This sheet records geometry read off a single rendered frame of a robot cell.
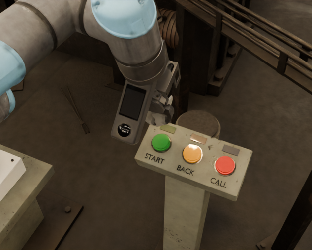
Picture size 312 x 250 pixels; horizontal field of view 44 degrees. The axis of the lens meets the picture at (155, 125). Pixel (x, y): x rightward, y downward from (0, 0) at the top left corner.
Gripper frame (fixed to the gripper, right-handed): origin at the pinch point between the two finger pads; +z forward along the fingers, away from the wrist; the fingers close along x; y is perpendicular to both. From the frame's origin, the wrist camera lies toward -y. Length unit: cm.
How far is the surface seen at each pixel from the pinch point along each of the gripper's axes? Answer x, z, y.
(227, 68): 6, 93, 73
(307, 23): -23, 122, 133
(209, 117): -5.3, 24.6, 15.6
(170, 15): 22, 37, 54
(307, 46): -23.8, 9.3, 33.4
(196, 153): -8.1, 9.3, -0.1
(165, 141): -0.8, 9.3, 0.4
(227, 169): -15.7, 9.3, -1.3
